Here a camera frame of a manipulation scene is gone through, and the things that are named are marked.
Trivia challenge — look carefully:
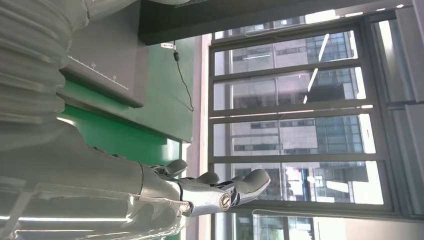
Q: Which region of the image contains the thin black machine cable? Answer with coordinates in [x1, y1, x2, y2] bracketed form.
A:
[172, 41, 195, 113]

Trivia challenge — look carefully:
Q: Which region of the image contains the grey window frame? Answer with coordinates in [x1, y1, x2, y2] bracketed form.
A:
[207, 6, 424, 240]

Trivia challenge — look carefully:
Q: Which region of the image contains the green conveyor belt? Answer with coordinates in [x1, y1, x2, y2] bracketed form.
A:
[56, 105, 184, 167]

